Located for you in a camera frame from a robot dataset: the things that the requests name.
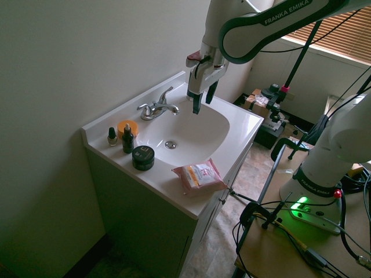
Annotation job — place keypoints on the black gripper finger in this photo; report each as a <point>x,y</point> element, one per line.
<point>211,93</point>
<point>196,104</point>

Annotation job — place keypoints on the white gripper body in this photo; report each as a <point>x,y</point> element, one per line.
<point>204,76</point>

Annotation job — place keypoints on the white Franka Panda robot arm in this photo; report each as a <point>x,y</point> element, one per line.
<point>324,150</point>

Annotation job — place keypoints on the white sink vanity top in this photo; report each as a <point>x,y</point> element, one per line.
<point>174,142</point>

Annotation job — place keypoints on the brown cardboard box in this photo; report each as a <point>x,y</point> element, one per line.
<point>256,105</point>

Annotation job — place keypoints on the chrome sink drain stopper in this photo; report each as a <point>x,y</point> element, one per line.
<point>170,144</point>

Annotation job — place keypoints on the black flat case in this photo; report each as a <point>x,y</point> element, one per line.
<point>271,130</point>

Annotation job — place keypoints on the round orange cream jar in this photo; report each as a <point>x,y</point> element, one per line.
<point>129,127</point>

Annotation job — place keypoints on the pink wet wipes pack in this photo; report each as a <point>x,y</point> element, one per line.
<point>200,177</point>

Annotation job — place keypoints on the dark round jar with label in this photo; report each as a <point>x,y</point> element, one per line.
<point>143,157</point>

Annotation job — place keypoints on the dark green dropper bottle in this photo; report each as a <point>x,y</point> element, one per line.
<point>127,140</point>

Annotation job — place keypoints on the small nail polish bottle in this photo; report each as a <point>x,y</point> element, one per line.
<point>112,137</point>

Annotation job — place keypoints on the black C-clamp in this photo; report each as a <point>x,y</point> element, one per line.
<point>287,146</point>
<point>259,215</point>

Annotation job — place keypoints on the white vanity cabinet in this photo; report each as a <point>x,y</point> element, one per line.
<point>150,228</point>

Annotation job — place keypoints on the wooden window blinds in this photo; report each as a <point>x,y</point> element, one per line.
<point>339,33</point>

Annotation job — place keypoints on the wooden robot mounting table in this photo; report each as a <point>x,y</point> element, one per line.
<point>301,249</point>

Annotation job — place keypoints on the white wrist camera with red mount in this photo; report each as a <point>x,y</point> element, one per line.
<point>193,58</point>

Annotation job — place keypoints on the black camera tripod stand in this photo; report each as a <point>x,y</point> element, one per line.
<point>292,75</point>

